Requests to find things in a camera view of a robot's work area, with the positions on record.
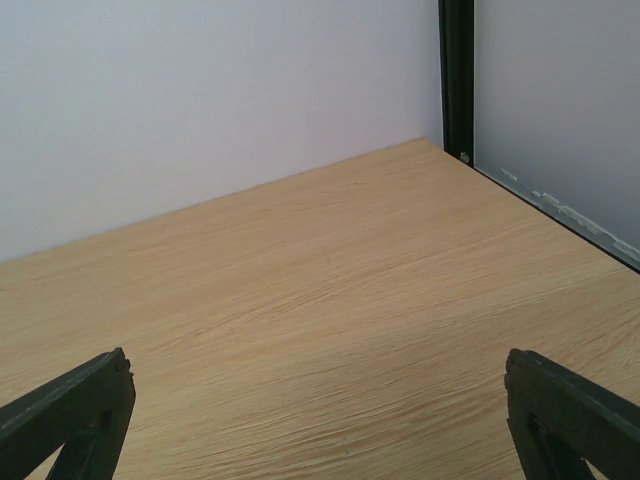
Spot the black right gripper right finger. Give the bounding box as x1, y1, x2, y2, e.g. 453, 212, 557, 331
504, 349, 639, 479

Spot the black right frame post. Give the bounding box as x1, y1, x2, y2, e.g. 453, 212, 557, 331
438, 0, 475, 167

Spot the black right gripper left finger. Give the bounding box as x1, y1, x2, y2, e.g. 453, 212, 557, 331
1, 347, 136, 479

